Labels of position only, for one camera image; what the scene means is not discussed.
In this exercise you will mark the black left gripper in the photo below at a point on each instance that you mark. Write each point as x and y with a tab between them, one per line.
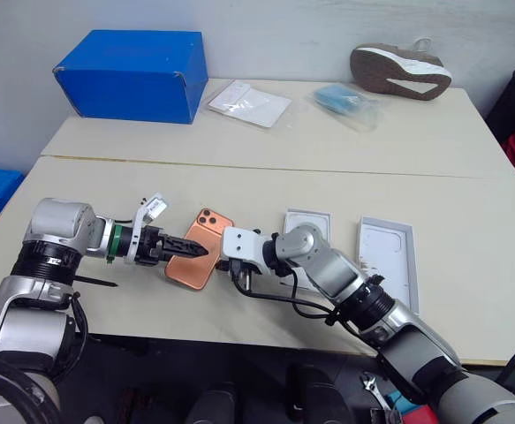
150	247

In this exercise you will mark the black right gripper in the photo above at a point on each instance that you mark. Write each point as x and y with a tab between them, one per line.
241	274

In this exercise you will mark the copper orange smartphone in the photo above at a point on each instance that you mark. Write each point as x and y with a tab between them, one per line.
191	274

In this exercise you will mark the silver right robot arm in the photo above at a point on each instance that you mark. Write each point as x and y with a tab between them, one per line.
398	327

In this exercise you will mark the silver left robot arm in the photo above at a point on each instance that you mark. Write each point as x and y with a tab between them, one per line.
40	335

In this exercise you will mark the white phone box base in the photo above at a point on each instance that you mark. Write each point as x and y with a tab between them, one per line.
316	218

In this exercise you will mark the white phone box lid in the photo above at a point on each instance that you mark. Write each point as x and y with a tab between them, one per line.
385	260

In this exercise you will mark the blue cardboard box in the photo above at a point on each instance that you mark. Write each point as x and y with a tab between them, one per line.
124	84

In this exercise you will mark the red box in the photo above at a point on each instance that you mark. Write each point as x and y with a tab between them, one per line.
418	415

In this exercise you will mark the dark rounded shape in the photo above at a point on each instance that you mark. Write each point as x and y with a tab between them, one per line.
215	404

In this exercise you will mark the plastic bag with white papers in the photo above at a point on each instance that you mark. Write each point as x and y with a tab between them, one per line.
250	103

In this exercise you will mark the silver adjustable wrench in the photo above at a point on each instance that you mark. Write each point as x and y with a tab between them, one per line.
375	388

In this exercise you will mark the plastic bag with blue item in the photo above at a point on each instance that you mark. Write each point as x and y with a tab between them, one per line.
343	100

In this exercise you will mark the brown-soled sneaker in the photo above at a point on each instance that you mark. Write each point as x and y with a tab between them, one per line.
398	70

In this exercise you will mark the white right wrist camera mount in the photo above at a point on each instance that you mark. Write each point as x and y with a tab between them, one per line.
241	245

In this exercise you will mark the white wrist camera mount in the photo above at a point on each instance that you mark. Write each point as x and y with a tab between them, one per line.
151	206
241	245

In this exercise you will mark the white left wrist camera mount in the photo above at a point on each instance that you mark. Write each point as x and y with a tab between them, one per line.
151	206

